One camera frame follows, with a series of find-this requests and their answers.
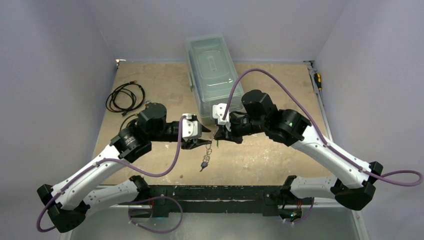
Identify coiled black cable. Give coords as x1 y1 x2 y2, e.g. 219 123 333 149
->
105 81 146 114

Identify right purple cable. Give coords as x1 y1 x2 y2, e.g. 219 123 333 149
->
221 68 424 226

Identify clear plastic storage box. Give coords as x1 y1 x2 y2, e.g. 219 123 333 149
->
185 34 238 119

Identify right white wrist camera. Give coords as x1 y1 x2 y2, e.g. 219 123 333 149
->
211 103 231 129

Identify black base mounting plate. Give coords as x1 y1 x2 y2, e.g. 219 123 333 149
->
131 185 312 218

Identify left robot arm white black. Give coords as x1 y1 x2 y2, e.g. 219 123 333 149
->
37 103 209 233

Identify metal key organizer plate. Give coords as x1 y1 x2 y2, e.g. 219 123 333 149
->
200 143 213 172

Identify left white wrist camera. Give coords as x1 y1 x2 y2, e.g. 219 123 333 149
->
182 113 202 141

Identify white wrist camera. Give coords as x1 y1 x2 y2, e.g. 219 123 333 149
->
182 113 202 141
211 103 231 129

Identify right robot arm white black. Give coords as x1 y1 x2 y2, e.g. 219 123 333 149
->
212 89 383 211

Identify yellow black screwdriver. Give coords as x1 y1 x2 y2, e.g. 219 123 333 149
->
314 72 322 91

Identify black usb cable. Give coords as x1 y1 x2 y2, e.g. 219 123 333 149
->
119 113 140 132

